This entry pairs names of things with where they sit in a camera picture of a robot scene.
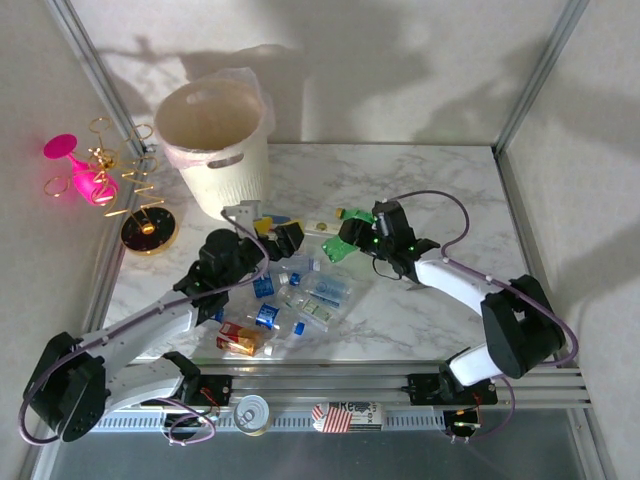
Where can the clear crushed bottle white cap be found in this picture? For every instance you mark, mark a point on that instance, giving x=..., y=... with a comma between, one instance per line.
x=302, y=263

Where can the green plastic bottle yellow cap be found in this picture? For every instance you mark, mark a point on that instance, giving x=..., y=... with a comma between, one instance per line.
x=335, y=250

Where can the blue label bottle white cap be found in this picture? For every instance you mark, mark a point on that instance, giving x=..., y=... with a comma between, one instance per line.
x=263, y=287

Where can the clear bottle green white label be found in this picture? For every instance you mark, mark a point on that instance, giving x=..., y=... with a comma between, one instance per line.
x=315, y=312

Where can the red yellow snack packet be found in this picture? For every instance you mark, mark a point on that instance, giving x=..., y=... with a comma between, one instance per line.
x=240, y=340

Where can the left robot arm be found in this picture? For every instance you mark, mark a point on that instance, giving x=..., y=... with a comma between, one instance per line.
x=140, y=325

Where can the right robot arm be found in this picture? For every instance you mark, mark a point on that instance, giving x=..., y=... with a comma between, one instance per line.
x=450, y=285

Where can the white plastic bin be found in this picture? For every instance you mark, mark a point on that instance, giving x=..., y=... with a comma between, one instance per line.
x=235, y=185

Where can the pink wine glass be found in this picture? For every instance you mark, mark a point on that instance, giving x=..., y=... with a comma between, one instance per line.
x=85, y=180

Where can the tin can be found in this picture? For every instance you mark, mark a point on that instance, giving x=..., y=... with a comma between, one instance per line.
x=252, y=415

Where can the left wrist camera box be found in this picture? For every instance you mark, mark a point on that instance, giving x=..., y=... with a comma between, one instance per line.
x=245, y=210

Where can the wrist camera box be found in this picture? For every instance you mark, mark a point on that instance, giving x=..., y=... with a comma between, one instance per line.
x=245, y=210
x=380, y=220

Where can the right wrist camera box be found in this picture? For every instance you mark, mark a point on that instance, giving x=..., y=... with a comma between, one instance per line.
x=380, y=220

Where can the aluminium side rail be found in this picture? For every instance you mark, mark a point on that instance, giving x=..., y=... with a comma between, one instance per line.
x=114, y=260

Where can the aluminium mounting rail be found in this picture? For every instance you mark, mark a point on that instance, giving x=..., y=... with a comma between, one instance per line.
x=325, y=387

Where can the aluminium frame post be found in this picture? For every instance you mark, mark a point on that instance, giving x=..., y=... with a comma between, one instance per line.
x=100, y=75
x=538, y=75

